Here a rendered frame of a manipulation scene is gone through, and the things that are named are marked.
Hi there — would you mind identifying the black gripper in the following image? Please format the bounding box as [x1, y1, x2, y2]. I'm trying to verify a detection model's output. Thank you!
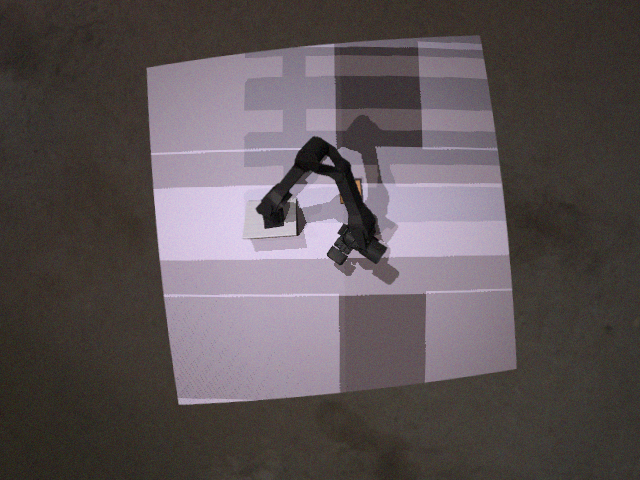
[327, 236, 356, 265]

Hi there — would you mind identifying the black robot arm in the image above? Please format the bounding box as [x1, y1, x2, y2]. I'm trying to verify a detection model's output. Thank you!
[255, 136, 388, 264]

